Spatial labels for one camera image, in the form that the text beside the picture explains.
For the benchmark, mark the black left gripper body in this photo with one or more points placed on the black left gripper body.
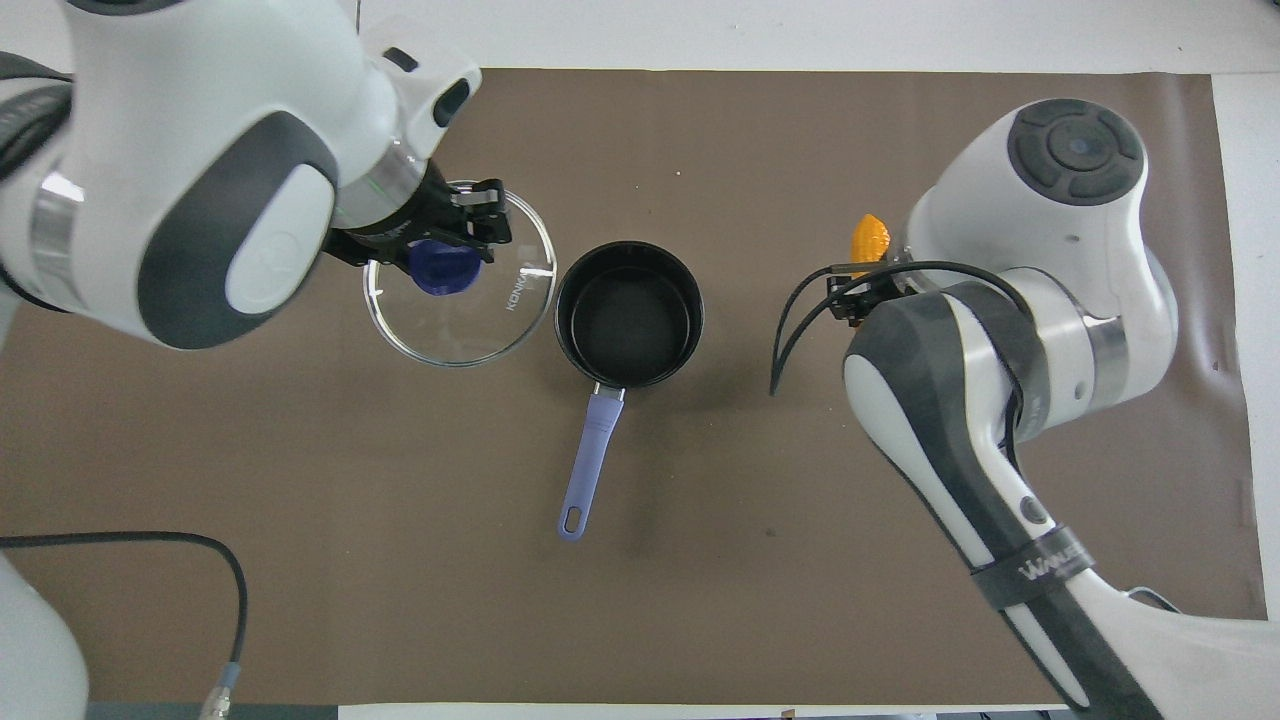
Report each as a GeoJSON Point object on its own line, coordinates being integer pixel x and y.
{"type": "Point", "coordinates": [410, 220]}

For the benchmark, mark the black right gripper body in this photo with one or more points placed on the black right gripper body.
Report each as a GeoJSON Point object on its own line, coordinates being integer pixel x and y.
{"type": "Point", "coordinates": [860, 300]}

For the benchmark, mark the yellow toy corn cob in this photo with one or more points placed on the yellow toy corn cob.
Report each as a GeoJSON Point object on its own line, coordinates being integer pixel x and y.
{"type": "Point", "coordinates": [870, 240]}

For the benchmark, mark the glass lid with blue knob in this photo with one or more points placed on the glass lid with blue knob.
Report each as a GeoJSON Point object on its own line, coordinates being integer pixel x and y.
{"type": "Point", "coordinates": [470, 325]}

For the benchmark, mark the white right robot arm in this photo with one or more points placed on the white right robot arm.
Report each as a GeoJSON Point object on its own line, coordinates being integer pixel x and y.
{"type": "Point", "coordinates": [1060, 230]}

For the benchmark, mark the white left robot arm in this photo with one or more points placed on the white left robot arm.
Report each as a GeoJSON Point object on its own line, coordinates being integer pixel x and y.
{"type": "Point", "coordinates": [200, 100]}

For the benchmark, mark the brown paper table mat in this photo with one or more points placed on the brown paper table mat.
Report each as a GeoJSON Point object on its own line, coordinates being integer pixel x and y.
{"type": "Point", "coordinates": [700, 600]}

